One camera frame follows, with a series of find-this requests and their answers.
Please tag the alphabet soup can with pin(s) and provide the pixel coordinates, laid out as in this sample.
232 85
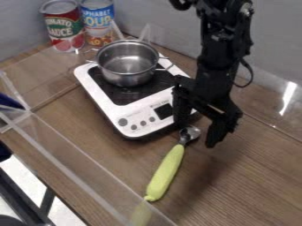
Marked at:
98 14

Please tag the silver metal pot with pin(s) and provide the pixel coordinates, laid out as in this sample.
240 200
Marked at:
128 62

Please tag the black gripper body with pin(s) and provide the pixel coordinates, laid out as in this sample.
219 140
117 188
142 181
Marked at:
209 91

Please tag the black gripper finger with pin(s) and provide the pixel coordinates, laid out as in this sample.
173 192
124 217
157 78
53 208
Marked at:
183 107
219 130

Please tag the clear acrylic barrier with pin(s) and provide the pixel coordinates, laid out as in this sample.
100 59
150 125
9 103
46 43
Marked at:
108 166

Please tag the green handled ice cream scoop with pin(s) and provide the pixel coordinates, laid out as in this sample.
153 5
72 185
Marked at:
168 169

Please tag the white and black stove top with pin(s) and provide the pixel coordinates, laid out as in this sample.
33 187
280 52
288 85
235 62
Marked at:
138 110

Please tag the tomato sauce can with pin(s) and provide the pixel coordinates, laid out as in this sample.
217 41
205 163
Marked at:
64 24

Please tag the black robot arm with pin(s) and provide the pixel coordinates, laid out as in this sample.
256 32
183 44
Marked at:
227 43

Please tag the black table frame leg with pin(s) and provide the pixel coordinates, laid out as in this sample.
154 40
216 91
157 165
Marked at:
33 214

